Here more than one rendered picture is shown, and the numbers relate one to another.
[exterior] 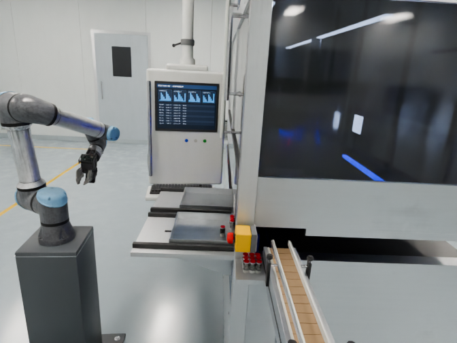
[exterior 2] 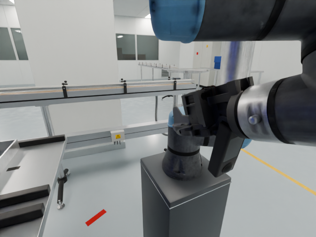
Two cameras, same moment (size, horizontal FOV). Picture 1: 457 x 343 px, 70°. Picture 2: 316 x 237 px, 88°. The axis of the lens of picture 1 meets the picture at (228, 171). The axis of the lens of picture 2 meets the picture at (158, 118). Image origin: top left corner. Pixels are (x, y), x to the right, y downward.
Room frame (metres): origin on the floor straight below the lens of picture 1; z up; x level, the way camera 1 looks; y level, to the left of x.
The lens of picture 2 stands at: (1.78, 0.51, 1.18)
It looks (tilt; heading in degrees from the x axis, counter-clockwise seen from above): 20 degrees down; 160
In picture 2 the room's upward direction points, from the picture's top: straight up
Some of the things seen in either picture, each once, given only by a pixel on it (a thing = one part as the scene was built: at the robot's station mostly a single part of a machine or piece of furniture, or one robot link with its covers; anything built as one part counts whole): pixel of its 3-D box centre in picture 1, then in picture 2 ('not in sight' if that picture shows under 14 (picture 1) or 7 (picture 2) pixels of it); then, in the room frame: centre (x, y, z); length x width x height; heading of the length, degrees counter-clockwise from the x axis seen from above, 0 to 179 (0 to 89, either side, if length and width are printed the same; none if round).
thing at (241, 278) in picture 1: (254, 271); not in sight; (1.03, -0.11, 0.87); 0.14 x 0.13 x 0.02; 92
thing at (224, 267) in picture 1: (192, 258); not in sight; (1.20, 0.13, 0.80); 0.34 x 0.03 x 0.13; 92
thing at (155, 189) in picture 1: (181, 188); not in sight; (1.97, 0.29, 0.82); 0.40 x 0.14 x 0.02; 99
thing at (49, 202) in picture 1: (52, 203); (186, 126); (1.32, 0.78, 0.96); 0.13 x 0.12 x 0.14; 62
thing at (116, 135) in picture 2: not in sight; (117, 135); (0.37, 0.61, 0.50); 0.12 x 0.05 x 0.09; 92
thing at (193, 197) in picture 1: (213, 199); not in sight; (1.62, 0.07, 0.90); 0.34 x 0.26 x 0.04; 92
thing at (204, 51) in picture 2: not in sight; (204, 61); (-4.33, 4.72, 1.03); 1.20 x 0.43 x 2.05; 2
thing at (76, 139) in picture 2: not in sight; (118, 133); (0.31, 0.63, 0.49); 1.60 x 0.08 x 0.12; 92
